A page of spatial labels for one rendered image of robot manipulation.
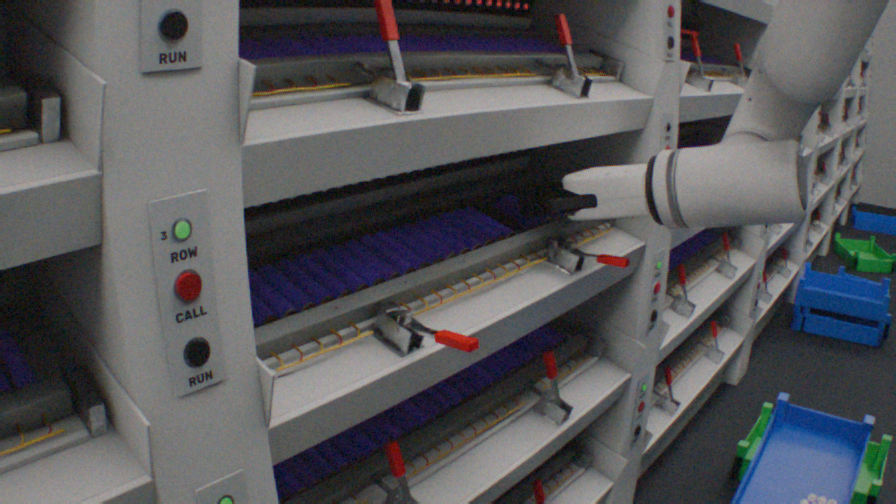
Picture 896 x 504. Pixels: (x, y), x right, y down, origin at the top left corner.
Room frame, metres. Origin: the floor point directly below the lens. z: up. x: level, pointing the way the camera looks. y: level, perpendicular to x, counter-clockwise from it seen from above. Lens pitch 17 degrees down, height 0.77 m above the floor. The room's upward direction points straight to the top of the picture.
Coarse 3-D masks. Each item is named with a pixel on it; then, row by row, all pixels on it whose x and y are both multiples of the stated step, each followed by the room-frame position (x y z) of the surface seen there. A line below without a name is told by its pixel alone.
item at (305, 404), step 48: (384, 192) 0.74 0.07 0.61; (624, 240) 0.86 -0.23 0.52; (480, 288) 0.66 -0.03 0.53; (528, 288) 0.68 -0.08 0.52; (576, 288) 0.73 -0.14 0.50; (480, 336) 0.59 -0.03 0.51; (288, 384) 0.45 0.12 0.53; (336, 384) 0.47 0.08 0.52; (384, 384) 0.50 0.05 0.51; (432, 384) 0.56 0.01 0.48; (288, 432) 0.42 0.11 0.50; (336, 432) 0.47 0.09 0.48
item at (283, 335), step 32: (576, 224) 0.81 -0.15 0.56; (480, 256) 0.67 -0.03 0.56; (512, 256) 0.71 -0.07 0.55; (384, 288) 0.57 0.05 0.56; (416, 288) 0.59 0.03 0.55; (288, 320) 0.49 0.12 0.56; (320, 320) 0.50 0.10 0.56; (352, 320) 0.53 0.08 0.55; (256, 352) 0.46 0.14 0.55; (320, 352) 0.49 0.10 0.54
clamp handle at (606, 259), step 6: (576, 246) 0.74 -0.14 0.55; (576, 252) 0.73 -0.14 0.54; (582, 252) 0.73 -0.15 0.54; (588, 258) 0.72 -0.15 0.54; (594, 258) 0.72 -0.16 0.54; (600, 258) 0.71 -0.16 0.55; (606, 258) 0.70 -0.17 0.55; (612, 258) 0.70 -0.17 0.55; (618, 258) 0.70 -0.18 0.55; (624, 258) 0.70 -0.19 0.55; (606, 264) 0.70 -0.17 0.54; (612, 264) 0.70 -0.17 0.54; (618, 264) 0.69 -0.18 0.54; (624, 264) 0.69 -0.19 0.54
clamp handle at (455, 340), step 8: (408, 320) 0.53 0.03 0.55; (408, 328) 0.53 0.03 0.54; (416, 328) 0.52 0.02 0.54; (424, 328) 0.52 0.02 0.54; (432, 336) 0.51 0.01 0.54; (440, 336) 0.50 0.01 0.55; (448, 336) 0.50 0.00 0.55; (456, 336) 0.50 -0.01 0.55; (464, 336) 0.50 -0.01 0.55; (448, 344) 0.50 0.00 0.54; (456, 344) 0.49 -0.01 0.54; (464, 344) 0.49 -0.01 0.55; (472, 344) 0.49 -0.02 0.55
